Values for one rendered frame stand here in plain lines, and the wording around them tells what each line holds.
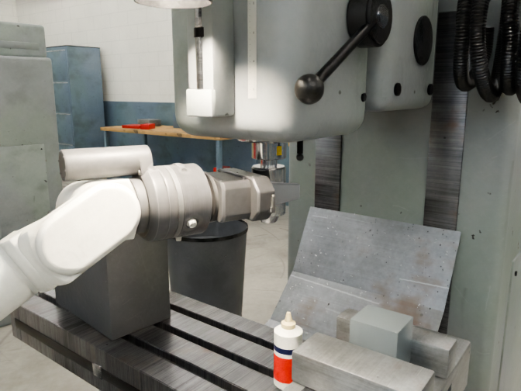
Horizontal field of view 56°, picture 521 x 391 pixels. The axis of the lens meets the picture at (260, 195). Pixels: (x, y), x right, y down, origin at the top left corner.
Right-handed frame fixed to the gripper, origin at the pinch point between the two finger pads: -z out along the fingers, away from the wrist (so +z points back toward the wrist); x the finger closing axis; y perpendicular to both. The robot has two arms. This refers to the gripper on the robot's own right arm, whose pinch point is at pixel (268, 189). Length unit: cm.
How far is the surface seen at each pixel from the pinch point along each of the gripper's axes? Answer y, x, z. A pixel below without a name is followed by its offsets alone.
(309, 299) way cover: 28.0, 17.4, -22.3
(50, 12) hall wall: -145, 877, -142
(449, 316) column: 28.2, -2.3, -40.2
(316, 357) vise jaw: 16.7, -15.0, 3.3
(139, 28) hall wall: -104, 656, -218
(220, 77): -14.5, -5.7, 10.4
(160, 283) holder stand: 20.3, 23.7, 6.8
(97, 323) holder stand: 26.1, 26.2, 17.6
